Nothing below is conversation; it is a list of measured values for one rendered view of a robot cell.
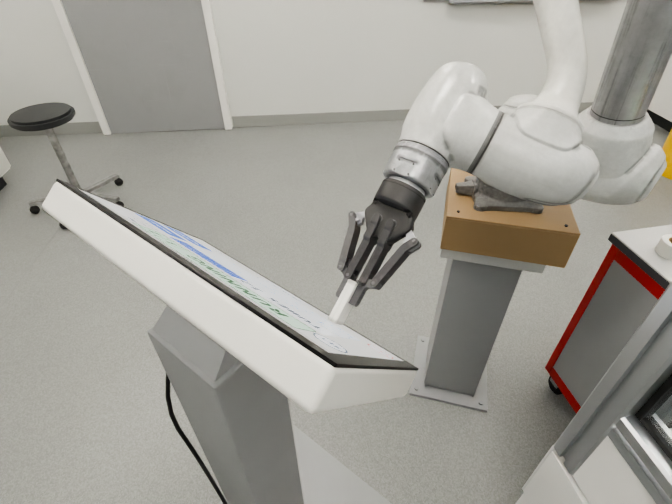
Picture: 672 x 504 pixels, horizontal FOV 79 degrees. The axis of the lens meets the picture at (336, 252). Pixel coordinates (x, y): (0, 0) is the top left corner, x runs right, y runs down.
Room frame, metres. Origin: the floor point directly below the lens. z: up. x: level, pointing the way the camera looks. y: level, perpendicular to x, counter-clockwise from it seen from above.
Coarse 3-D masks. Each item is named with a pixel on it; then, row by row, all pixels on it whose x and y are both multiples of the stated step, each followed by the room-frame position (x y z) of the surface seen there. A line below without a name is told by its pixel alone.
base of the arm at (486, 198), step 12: (468, 180) 1.06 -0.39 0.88; (480, 180) 0.98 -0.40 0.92; (456, 192) 1.00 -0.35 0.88; (468, 192) 0.99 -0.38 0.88; (480, 192) 0.97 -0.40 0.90; (492, 192) 0.94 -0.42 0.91; (504, 192) 0.92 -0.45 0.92; (480, 204) 0.92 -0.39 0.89; (492, 204) 0.92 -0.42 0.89; (504, 204) 0.92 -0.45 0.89; (516, 204) 0.91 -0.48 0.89; (528, 204) 0.91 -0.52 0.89
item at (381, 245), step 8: (392, 224) 0.50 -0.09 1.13; (384, 232) 0.49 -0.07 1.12; (384, 240) 0.48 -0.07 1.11; (376, 248) 0.48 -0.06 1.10; (384, 248) 0.48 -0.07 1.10; (376, 256) 0.47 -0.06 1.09; (384, 256) 0.48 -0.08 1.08; (368, 264) 0.47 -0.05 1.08; (376, 264) 0.47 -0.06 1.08; (368, 272) 0.45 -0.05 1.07; (376, 272) 0.47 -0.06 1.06; (360, 280) 0.45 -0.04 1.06
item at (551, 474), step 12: (552, 456) 0.24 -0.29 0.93; (540, 468) 0.25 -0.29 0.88; (552, 468) 0.23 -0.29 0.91; (564, 468) 0.22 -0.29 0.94; (528, 480) 0.25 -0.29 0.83; (540, 480) 0.24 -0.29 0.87; (552, 480) 0.22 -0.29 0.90; (564, 480) 0.21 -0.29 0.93; (528, 492) 0.24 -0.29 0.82; (540, 492) 0.23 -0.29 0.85; (552, 492) 0.22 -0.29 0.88; (564, 492) 0.21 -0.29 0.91; (576, 492) 0.20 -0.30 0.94
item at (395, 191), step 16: (384, 192) 0.53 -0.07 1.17; (400, 192) 0.52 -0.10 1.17; (416, 192) 0.52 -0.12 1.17; (368, 208) 0.54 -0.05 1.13; (384, 208) 0.53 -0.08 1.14; (400, 208) 0.51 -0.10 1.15; (416, 208) 0.51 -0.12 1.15; (368, 224) 0.52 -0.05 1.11; (384, 224) 0.51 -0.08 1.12; (400, 224) 0.50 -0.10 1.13
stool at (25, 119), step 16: (16, 112) 2.32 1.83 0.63; (32, 112) 2.32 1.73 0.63; (48, 112) 2.32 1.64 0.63; (64, 112) 2.31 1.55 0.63; (16, 128) 2.17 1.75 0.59; (32, 128) 2.16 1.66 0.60; (48, 128) 2.20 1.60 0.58; (64, 160) 2.31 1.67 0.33; (112, 176) 2.54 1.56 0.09; (32, 208) 2.20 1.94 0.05
